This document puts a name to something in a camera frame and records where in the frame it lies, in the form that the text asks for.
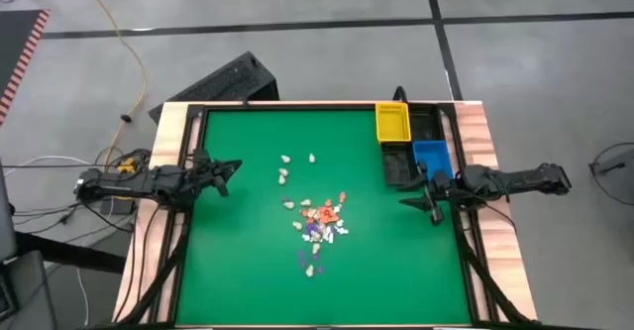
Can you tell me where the black plastic basket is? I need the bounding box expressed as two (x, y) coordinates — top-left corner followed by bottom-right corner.
(379, 141), (417, 187)
(408, 102), (444, 143)

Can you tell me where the yellow plastic basket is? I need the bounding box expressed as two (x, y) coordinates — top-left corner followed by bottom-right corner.
(374, 101), (413, 145)

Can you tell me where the white floor cable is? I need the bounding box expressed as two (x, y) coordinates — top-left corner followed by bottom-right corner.
(73, 265), (93, 327)
(2, 155), (95, 177)

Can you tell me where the black perforated metal case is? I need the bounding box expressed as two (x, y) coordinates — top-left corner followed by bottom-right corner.
(148, 51), (280, 125)

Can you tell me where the black floor cable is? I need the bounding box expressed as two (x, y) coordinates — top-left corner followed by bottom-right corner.
(12, 200), (138, 235)

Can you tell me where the green table mat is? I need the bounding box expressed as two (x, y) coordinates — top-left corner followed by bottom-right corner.
(175, 109), (472, 326)

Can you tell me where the black diagonal frame brace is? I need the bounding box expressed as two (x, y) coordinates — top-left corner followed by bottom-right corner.
(453, 210), (534, 325)
(116, 210), (194, 325)

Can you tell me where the black orange-striped floor mat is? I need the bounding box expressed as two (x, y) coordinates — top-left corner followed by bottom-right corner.
(0, 8), (52, 126)

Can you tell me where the yellow extension cable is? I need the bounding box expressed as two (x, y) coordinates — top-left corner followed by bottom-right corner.
(77, 0), (149, 170)

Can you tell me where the gray equipment cart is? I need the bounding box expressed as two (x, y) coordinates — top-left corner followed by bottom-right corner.
(0, 159), (58, 330)

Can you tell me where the black stand leg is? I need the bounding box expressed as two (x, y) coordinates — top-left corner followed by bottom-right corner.
(14, 230), (128, 275)

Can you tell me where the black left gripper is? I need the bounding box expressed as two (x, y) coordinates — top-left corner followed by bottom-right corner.
(191, 148), (243, 198)

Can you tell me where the blue plastic basket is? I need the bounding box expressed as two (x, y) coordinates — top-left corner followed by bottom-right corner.
(411, 140), (456, 181)

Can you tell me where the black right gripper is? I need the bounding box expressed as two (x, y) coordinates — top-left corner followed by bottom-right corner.
(397, 160), (452, 226)

